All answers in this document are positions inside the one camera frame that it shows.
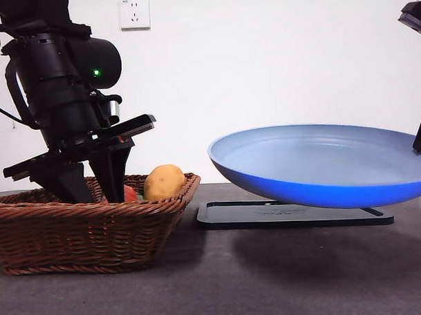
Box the orange carrot with green leaves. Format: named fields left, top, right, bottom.
left=122, top=185, right=140, bottom=203

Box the blue round plate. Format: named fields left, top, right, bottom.
left=205, top=120, right=421, bottom=214

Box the brown wicker basket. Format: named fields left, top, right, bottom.
left=0, top=171, right=205, bottom=278

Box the yellow-brown potato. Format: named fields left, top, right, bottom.
left=142, top=164, right=188, bottom=202

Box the black rectangular tray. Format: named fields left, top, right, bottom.
left=196, top=195, right=395, bottom=232

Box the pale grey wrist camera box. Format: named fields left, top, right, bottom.
left=106, top=98, right=122, bottom=117

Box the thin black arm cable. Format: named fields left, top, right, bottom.
left=0, top=88, right=37, bottom=131

